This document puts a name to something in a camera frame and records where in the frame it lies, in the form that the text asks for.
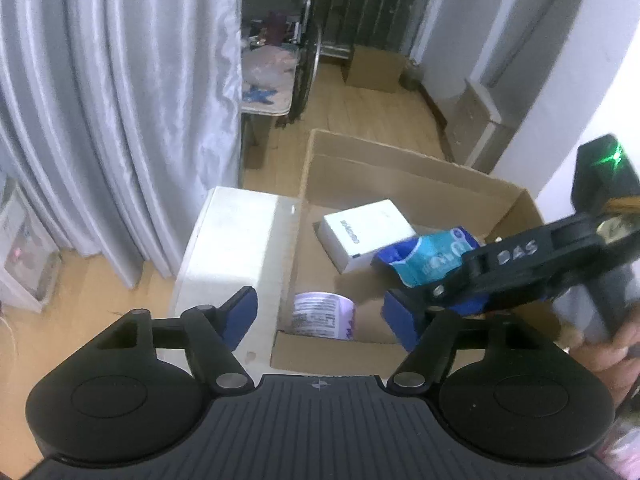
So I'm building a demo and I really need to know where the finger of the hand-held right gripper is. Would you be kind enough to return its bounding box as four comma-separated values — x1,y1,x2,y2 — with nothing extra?
424,259,488,316

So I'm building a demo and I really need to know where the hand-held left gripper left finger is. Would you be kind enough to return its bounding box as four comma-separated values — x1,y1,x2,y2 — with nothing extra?
92,286,258,393

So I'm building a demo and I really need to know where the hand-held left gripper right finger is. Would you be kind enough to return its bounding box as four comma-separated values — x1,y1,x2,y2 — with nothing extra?
383,290,571,393

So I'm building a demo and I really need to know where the blue wet wipes pack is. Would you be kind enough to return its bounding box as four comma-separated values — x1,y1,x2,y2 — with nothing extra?
371,227,483,291

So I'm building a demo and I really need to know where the purple air freshener can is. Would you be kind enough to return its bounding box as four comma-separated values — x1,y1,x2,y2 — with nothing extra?
291,291,357,342

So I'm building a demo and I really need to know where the white carton box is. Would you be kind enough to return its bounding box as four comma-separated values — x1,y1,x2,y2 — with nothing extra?
318,199,417,275

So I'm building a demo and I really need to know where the large cardboard box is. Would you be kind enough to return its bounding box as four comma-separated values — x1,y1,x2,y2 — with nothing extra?
270,128,563,373

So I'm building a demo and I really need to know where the person's right hand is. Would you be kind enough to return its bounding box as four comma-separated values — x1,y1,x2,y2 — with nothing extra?
570,320,640,403

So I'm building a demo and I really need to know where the white table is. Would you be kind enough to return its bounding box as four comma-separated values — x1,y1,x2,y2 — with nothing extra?
170,186,301,376

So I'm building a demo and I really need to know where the dark bin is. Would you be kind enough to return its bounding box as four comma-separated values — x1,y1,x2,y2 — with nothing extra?
402,60,426,92

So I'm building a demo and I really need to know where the person's pink clothing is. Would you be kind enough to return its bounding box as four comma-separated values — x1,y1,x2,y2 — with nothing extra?
600,410,640,480

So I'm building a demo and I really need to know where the white water dispenser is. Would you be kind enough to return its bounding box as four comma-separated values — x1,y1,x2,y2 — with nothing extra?
0,180,62,313

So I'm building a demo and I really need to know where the floral cushioned chair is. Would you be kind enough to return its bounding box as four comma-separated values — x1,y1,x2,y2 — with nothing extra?
240,45,301,161

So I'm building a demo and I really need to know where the small cardboard box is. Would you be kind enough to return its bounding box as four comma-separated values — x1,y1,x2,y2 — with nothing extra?
342,44,407,93

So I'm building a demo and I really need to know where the grey curtain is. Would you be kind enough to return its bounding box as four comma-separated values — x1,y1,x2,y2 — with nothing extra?
0,0,244,288

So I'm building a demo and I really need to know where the black wheel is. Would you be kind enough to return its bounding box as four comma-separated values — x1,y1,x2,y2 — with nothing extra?
287,0,325,121

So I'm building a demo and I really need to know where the metal railing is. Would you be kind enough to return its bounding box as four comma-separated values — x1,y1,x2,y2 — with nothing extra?
320,0,456,61

